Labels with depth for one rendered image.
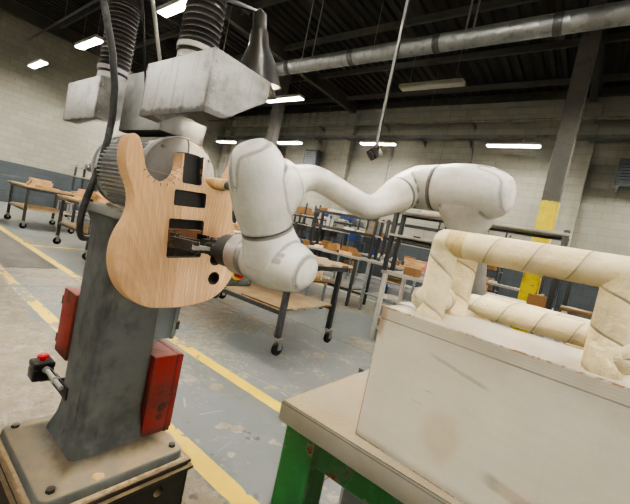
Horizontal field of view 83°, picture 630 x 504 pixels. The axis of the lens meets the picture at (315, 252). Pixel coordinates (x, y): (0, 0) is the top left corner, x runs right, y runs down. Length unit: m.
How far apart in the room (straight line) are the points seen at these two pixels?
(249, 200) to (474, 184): 0.58
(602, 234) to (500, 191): 10.73
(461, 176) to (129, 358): 1.20
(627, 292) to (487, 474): 0.22
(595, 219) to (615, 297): 11.34
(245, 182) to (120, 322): 0.85
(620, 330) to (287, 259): 0.47
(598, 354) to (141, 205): 0.85
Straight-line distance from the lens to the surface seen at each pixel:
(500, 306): 0.59
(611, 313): 0.42
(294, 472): 0.59
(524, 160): 12.25
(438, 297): 0.45
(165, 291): 0.99
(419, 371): 0.45
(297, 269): 0.65
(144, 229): 0.93
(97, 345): 1.37
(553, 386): 0.42
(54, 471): 1.51
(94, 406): 1.47
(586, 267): 0.42
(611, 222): 11.75
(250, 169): 0.63
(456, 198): 1.01
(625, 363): 0.42
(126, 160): 0.91
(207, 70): 0.92
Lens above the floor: 1.17
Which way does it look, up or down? 3 degrees down
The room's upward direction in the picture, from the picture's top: 12 degrees clockwise
